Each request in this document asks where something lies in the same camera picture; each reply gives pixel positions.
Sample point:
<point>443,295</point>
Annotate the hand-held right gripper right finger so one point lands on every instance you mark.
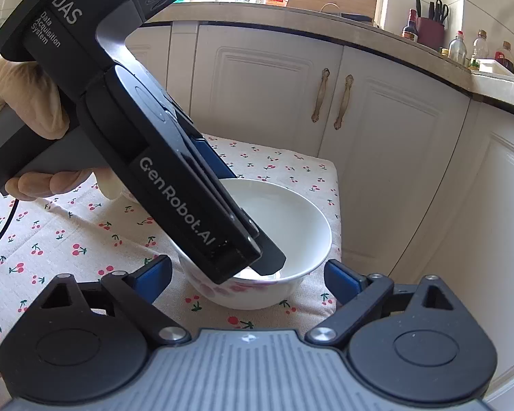
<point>342,280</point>

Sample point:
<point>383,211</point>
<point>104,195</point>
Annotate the large white floral bowl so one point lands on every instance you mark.
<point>300,231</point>

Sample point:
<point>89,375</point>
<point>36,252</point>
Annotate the clear plastic bottle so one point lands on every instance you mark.
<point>479,47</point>

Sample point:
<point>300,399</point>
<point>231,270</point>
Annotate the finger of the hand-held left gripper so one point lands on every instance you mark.
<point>214,160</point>
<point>272,261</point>

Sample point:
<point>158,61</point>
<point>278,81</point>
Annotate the dark sauce bottle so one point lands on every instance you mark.
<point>409,28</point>

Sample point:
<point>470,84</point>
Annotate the beige kitchen countertop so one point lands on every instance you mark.
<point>368,34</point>

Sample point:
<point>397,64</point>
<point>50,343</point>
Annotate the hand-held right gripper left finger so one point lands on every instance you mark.
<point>154,278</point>

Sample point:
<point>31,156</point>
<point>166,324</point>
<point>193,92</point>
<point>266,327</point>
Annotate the dark red knife holder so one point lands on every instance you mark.
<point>430,34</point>

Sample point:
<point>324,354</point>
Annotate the person's left hand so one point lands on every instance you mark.
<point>21,90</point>

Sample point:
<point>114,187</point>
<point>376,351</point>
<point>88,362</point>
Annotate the white plastic box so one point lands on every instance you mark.
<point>492,66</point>

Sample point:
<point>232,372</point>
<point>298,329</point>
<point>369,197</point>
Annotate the cherry print tablecloth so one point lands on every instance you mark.
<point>68,231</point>

